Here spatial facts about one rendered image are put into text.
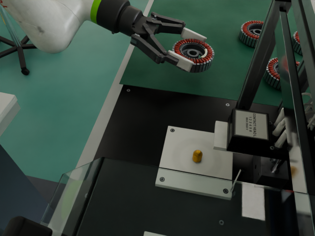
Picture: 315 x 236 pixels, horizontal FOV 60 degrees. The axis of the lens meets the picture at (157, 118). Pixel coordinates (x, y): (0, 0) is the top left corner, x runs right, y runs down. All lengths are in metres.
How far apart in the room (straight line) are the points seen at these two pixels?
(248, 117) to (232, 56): 0.42
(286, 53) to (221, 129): 0.17
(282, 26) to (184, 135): 0.30
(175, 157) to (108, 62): 1.53
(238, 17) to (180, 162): 0.67
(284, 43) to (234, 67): 0.41
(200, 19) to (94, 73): 1.11
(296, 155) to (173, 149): 0.32
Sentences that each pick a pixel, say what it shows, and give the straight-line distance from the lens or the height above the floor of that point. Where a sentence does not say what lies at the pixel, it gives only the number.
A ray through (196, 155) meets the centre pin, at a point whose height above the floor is 0.80.
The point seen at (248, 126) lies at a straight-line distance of 0.48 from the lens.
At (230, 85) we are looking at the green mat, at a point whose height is 0.75.
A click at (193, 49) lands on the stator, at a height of 0.83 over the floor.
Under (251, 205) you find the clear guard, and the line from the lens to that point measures 0.25.
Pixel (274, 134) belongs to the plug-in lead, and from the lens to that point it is 0.51.
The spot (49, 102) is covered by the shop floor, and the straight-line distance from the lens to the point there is 1.87.
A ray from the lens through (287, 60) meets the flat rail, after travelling 0.43.
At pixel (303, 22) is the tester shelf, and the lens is 0.42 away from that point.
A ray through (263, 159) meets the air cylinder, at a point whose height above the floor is 0.82.
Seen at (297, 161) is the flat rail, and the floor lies 1.03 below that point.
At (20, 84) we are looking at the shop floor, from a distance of 2.07.
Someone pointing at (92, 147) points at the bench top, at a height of 0.75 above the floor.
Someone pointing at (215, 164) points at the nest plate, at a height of 0.78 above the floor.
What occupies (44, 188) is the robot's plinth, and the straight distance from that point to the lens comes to 1.51.
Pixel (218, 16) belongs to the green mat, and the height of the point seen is 0.75.
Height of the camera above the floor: 1.29
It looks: 51 degrees down
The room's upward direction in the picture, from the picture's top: straight up
